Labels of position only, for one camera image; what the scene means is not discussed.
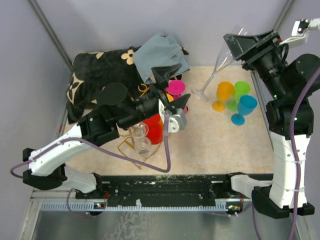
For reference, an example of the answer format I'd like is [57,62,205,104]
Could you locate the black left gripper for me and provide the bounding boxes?
[118,64,191,131]

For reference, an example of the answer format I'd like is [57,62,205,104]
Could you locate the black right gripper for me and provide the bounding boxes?
[222,27,287,98]

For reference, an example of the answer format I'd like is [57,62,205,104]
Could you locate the magenta wine glass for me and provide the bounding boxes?
[166,80,186,99]

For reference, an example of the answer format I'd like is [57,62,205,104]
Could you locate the orange yellow wine glass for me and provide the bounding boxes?
[166,93,174,103]

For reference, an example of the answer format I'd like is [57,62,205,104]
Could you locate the clear wine glass back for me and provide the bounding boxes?
[191,40,234,102]

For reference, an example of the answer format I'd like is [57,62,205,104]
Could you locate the clear wine glass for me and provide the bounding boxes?
[191,40,234,102]
[129,122,149,139]
[134,137,152,158]

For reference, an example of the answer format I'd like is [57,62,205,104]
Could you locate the green wine glass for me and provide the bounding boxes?
[226,81,251,112]

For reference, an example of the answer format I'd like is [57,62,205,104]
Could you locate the blue wine glass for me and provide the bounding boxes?
[231,95,258,126]

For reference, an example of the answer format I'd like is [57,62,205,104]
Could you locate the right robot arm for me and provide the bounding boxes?
[223,30,320,219]

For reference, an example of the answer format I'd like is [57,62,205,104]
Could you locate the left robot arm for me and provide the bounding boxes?
[22,63,190,199]

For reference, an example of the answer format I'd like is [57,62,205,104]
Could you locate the red wine glass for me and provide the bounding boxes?
[143,114,164,145]

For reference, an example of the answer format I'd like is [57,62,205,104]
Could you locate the clear wine glass middle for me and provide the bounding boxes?
[129,122,149,139]

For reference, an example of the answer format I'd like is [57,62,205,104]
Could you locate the clear wine glass front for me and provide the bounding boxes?
[134,137,152,158]

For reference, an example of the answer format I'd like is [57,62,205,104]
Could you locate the grey blue folded cloth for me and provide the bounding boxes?
[133,31,190,84]

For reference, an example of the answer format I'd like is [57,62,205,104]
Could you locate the black cream flower blanket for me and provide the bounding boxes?
[66,46,150,124]

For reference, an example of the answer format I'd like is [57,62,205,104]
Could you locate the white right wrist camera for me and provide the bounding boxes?
[280,18,320,48]

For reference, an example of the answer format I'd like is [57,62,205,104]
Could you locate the gold wire glass rack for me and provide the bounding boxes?
[117,82,183,170]

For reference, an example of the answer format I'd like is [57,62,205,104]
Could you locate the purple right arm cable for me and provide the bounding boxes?
[251,68,320,240]

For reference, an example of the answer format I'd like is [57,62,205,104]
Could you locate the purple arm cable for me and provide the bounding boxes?
[251,68,320,240]
[9,111,172,218]

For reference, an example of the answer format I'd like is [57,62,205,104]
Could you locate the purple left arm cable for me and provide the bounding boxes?
[9,111,172,218]

